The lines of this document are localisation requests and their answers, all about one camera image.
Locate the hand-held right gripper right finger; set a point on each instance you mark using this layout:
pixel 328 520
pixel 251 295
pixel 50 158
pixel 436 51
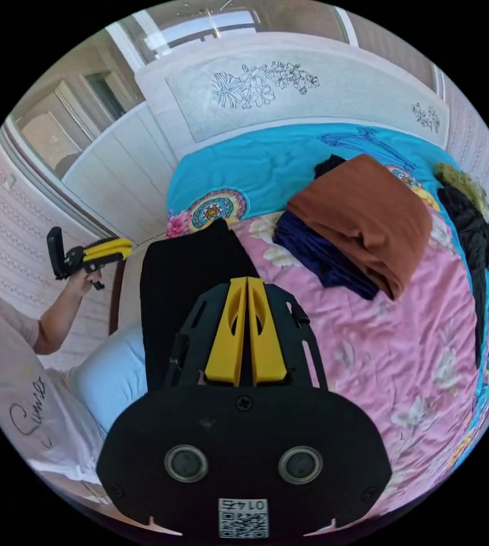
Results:
pixel 270 354

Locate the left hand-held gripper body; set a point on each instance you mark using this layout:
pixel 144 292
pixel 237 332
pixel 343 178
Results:
pixel 74 259

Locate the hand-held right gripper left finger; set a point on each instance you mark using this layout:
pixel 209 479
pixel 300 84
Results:
pixel 223 354

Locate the black long pants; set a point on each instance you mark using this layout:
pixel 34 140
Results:
pixel 176 290

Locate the person's left forearm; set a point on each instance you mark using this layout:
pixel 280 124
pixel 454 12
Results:
pixel 57 320

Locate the person's left hand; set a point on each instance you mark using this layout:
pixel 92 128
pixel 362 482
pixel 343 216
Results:
pixel 81 282

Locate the white panelled cupboard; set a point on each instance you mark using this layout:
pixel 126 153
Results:
pixel 116 175

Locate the bed with floral quilt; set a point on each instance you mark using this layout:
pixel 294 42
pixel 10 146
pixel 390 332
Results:
pixel 376 362

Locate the person's body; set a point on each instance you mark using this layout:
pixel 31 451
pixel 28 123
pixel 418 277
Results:
pixel 22 405

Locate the pile of clothes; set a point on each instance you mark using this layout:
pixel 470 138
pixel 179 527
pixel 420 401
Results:
pixel 355 213

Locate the black jacket with fur collar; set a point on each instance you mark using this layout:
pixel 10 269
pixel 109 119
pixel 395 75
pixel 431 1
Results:
pixel 475 239

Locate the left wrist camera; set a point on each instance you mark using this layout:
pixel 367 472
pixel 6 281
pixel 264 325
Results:
pixel 54 251

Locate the white wall switch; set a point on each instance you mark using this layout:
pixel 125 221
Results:
pixel 10 181

